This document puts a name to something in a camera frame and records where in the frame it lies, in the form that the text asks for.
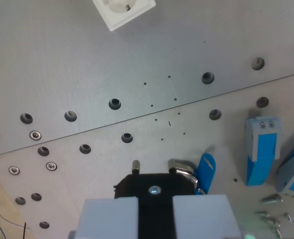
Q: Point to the grey metal plate with socket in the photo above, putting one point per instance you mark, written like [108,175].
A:
[62,62]

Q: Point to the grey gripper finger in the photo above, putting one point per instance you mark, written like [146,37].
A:
[201,216]
[107,219]

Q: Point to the silver plate bolt head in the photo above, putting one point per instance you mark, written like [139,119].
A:
[51,166]
[14,170]
[35,135]

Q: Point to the white wall socket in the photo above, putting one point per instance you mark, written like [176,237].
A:
[119,12]

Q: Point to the blue ribbed grey-base block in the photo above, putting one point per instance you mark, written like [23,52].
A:
[292,174]

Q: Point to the loose silver screw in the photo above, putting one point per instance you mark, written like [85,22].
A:
[263,214]
[271,199]
[276,227]
[287,217]

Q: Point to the black two-pin power plug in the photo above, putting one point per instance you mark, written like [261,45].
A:
[155,181]

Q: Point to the blue and grey clamp block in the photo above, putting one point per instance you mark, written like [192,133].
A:
[261,152]

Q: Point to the grey metal plate with tools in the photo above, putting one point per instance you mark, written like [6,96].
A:
[196,142]

